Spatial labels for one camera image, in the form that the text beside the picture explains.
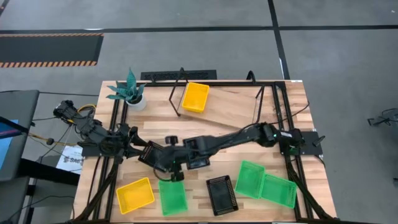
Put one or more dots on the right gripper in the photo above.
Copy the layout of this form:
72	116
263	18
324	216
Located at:
177	157

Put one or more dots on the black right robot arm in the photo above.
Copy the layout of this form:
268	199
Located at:
242	135

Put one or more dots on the blue sheet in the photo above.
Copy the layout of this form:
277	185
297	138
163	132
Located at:
4	146

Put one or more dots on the white printed paper sheet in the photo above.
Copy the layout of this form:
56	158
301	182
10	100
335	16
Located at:
70	160

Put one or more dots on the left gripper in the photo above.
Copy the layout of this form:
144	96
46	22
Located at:
122	140

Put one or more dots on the green plastic basket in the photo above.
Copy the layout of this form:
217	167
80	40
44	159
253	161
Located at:
278	191
173	199
248	180

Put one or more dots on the wooden shelf with black frame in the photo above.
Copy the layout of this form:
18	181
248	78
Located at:
230	105

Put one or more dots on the black mat orange striped edges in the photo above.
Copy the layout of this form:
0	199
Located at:
46	49

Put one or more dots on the black chair base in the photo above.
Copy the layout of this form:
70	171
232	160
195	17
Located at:
387	117

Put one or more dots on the black floor grate strip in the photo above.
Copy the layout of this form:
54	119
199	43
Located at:
161	75

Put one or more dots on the yellow plastic basket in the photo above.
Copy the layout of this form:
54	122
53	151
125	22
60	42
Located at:
183	107
196	97
135	196

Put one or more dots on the grey desk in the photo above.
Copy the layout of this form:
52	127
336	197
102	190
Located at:
21	105

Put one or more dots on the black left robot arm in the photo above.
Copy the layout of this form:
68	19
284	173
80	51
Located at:
90	127

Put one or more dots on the black aluminium table frame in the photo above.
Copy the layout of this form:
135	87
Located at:
233	84

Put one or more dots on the snake plant in white pot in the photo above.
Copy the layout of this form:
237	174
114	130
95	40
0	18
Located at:
133	93

